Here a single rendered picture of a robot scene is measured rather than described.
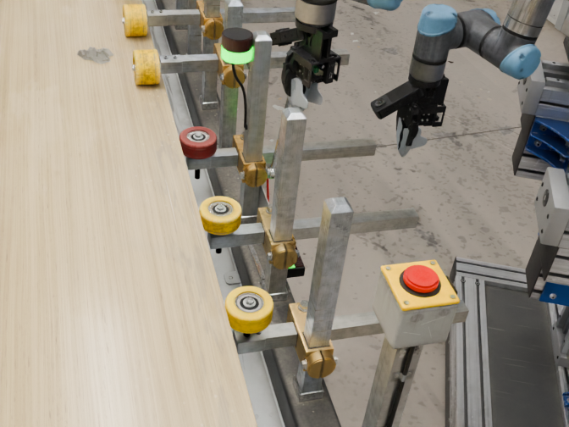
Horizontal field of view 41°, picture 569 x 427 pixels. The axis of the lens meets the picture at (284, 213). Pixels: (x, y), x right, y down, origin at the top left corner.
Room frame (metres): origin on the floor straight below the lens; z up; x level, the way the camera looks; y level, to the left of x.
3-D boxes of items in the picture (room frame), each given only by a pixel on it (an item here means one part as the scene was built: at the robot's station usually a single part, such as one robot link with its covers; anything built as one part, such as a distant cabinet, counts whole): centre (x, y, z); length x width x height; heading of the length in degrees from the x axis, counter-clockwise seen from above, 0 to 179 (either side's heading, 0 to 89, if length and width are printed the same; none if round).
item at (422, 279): (0.64, -0.16, 1.22); 0.04 x 0.04 x 0.02
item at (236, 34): (1.34, 0.13, 1.05); 0.06 x 0.06 x 0.22; 19
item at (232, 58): (1.34, 0.13, 1.12); 0.06 x 0.06 x 0.02
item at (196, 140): (1.36, 0.20, 0.85); 0.08 x 0.08 x 0.11
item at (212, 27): (1.85, 0.25, 0.95); 0.13 x 0.06 x 0.05; 19
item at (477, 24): (1.56, -0.37, 1.12); 0.11 x 0.11 x 0.08; 33
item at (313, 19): (1.34, -0.02, 1.23); 0.08 x 0.08 x 0.05
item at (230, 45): (1.34, 0.13, 1.15); 0.06 x 0.06 x 0.02
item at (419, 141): (1.51, -0.28, 0.86); 0.06 x 0.03 x 0.09; 109
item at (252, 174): (1.38, 0.09, 0.85); 0.13 x 0.06 x 0.05; 19
